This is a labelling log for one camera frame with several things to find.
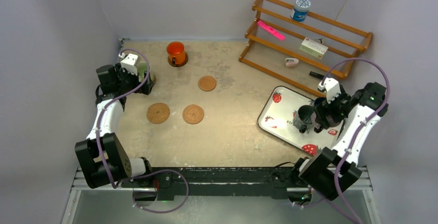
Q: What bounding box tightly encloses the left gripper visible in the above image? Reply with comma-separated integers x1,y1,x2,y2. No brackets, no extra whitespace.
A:
115,63,153,95

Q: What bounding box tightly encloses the light green mug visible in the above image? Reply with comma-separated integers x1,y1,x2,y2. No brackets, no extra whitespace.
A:
137,61,154,82

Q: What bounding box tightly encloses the woven rattan coaster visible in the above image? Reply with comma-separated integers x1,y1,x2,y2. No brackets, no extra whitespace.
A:
182,104,205,124
146,103,170,124

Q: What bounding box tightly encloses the orange mug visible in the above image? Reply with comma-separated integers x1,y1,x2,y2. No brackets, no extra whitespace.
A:
166,41,188,63

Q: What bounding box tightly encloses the dark brown wooden coaster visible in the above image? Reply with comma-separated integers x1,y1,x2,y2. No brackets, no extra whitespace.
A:
167,57,188,67

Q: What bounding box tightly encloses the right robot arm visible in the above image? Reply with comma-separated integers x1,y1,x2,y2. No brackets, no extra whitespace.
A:
290,77,389,200

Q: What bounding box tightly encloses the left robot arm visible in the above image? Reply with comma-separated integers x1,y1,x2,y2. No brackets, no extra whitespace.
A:
74,49,155,189

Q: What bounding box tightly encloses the dark grey mug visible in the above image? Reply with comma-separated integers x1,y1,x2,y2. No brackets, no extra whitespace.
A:
293,105,315,134

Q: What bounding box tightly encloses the black blue marker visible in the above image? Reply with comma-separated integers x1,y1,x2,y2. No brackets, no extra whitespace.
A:
309,71,324,80

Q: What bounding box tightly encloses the strawberry print tray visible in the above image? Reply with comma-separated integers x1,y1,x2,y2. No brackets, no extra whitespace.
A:
257,86,342,155

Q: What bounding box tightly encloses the wooden tiered shelf rack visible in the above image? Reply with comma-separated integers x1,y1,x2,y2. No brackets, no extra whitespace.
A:
239,0,373,97

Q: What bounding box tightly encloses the green white box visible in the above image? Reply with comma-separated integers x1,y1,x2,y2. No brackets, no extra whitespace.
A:
299,38,329,59

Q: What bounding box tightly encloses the pink highlighter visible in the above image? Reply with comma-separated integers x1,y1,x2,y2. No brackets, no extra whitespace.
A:
257,20,285,41

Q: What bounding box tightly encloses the blue white jar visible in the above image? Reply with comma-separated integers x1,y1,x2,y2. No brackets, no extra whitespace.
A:
290,0,311,22

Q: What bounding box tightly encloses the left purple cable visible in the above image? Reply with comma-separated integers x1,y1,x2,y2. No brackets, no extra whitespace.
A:
96,49,190,215

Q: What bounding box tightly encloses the black aluminium mounting rail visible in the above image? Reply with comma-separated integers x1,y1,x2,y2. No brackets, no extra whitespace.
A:
61,166,381,224

